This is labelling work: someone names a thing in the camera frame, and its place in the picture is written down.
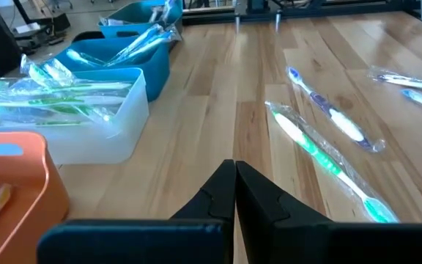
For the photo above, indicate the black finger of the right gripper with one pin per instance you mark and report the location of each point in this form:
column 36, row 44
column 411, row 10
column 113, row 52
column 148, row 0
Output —
column 237, row 23
column 278, row 22

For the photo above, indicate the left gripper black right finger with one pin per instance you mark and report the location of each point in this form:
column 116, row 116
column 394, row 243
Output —
column 306, row 242

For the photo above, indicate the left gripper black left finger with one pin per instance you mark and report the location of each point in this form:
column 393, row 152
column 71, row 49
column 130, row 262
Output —
column 141, row 242

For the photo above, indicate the purple toothbrush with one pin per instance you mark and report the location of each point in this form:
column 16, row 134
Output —
column 155, row 14
column 110, row 21
column 167, row 9
column 343, row 124
column 409, row 81

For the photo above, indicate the teal plastic bin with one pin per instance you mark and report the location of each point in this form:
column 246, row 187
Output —
column 156, row 80

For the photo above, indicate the dark slate plastic bin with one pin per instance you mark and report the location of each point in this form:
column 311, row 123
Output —
column 134, row 11

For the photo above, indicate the clear plastic bin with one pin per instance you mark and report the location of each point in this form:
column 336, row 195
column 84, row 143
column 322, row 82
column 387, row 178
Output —
column 115, row 139

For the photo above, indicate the orange plastic bin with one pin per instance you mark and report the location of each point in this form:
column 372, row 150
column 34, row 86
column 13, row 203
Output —
column 31, row 198

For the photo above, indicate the black floor stand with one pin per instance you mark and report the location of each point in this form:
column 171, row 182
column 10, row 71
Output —
column 50, row 25

